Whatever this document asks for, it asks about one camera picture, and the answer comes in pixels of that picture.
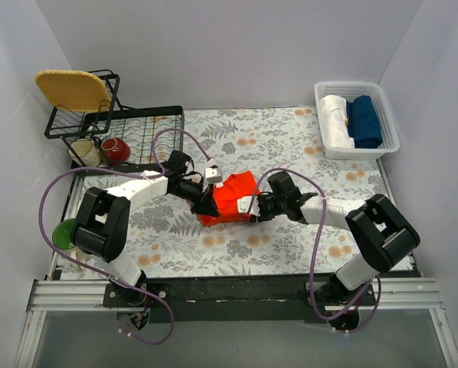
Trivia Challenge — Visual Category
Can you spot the orange t shirt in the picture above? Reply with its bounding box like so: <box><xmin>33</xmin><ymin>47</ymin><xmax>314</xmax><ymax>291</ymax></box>
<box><xmin>198</xmin><ymin>171</ymin><xmax>257</xmax><ymax>227</ymax></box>

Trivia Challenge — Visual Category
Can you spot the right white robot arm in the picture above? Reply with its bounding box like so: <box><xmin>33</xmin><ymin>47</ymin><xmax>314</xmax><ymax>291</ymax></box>
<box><xmin>237</xmin><ymin>171</ymin><xmax>420</xmax><ymax>305</ymax></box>

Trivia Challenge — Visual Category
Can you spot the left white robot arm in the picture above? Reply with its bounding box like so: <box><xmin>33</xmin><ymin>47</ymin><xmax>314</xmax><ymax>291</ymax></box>
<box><xmin>70</xmin><ymin>150</ymin><xmax>222</xmax><ymax>307</ymax></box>

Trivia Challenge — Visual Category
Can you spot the red mug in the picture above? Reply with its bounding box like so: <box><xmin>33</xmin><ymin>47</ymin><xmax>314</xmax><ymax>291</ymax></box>
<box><xmin>101</xmin><ymin>137</ymin><xmax>131</xmax><ymax>166</ymax></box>

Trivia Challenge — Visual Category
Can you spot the cream mug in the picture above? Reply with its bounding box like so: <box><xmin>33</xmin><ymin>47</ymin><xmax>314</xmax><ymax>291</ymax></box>
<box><xmin>68</xmin><ymin>138</ymin><xmax>100</xmax><ymax>167</ymax></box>

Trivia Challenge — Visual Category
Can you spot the rolled white t shirt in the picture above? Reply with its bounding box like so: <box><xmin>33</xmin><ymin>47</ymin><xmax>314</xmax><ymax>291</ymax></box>
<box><xmin>320</xmin><ymin>95</ymin><xmax>355</xmax><ymax>149</ymax></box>

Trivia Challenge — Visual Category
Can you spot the rolled blue t shirt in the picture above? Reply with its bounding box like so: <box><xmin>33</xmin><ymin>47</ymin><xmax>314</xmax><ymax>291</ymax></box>
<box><xmin>346</xmin><ymin>96</ymin><xmax>383</xmax><ymax>149</ymax></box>

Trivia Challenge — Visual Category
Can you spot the white plastic basket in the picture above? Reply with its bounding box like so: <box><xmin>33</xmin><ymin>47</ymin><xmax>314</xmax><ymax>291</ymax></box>
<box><xmin>314</xmin><ymin>80</ymin><xmax>400</xmax><ymax>160</ymax></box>

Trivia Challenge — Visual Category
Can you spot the green floral mug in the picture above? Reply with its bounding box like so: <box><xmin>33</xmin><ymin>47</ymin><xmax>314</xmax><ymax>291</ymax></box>
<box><xmin>52</xmin><ymin>218</ymin><xmax>89</xmax><ymax>264</ymax></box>

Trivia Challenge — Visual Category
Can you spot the woven yellow plate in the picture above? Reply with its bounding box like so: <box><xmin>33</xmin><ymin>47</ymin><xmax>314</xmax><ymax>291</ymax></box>
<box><xmin>34</xmin><ymin>70</ymin><xmax>111</xmax><ymax>113</ymax></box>

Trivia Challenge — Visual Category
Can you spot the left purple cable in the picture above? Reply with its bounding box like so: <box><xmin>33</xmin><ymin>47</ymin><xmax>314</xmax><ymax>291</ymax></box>
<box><xmin>38</xmin><ymin>129</ymin><xmax>214</xmax><ymax>345</ymax></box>

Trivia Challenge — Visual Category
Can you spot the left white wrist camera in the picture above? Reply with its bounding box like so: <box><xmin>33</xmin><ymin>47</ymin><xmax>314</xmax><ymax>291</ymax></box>
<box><xmin>204</xmin><ymin>165</ymin><xmax>223</xmax><ymax>187</ymax></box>

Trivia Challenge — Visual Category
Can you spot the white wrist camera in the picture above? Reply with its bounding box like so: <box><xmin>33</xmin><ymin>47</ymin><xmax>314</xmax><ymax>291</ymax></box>
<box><xmin>204</xmin><ymin>165</ymin><xmax>223</xmax><ymax>187</ymax></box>
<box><xmin>237</xmin><ymin>195</ymin><xmax>260</xmax><ymax>217</ymax></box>

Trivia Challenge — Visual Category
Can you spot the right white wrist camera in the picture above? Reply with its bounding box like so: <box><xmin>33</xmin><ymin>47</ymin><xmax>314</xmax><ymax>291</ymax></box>
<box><xmin>237</xmin><ymin>195</ymin><xmax>260</xmax><ymax>217</ymax></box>

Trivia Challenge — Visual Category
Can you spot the black wire dish rack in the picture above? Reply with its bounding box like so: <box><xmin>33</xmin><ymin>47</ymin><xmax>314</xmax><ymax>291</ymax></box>
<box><xmin>43</xmin><ymin>69</ymin><xmax>185</xmax><ymax>173</ymax></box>

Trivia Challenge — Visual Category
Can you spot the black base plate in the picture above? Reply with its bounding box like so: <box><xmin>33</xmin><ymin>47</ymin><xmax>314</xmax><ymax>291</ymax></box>
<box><xmin>103</xmin><ymin>274</ymin><xmax>357</xmax><ymax>324</ymax></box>

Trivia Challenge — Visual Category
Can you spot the aluminium frame rail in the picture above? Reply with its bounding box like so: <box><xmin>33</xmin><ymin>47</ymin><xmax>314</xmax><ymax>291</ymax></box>
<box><xmin>17</xmin><ymin>274</ymin><xmax>458</xmax><ymax>367</ymax></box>

